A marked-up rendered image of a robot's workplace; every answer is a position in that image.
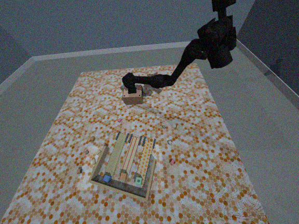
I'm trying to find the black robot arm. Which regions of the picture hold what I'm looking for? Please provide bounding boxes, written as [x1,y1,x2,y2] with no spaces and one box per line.
[122,18,233,94]

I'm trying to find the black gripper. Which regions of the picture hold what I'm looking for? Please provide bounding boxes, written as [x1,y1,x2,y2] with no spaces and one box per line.
[211,0,236,51]

